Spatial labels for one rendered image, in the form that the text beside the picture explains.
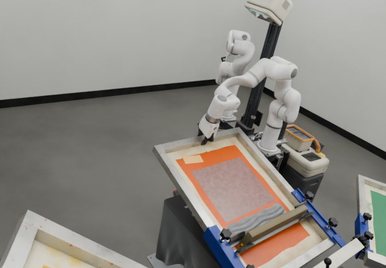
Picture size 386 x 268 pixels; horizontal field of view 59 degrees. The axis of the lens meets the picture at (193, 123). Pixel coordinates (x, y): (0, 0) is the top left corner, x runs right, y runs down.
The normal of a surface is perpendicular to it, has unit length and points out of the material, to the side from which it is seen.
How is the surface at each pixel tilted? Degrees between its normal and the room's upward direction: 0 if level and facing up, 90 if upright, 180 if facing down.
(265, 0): 64
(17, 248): 32
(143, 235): 0
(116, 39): 90
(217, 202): 15
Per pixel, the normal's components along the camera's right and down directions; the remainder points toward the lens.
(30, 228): 0.67, -0.69
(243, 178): 0.33, -0.72
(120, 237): 0.18, -0.87
